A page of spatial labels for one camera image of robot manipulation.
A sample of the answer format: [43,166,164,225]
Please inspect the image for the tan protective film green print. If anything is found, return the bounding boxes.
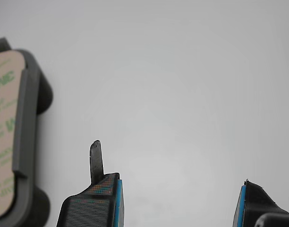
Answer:
[0,50,26,219]

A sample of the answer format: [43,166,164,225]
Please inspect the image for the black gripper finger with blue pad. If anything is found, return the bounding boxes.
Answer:
[232,179,289,227]

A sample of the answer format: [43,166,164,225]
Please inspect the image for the grey fixture with dark legs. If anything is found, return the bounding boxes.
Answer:
[0,36,54,227]

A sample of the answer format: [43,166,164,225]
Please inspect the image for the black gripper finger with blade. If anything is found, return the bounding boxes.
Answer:
[56,139,125,227]

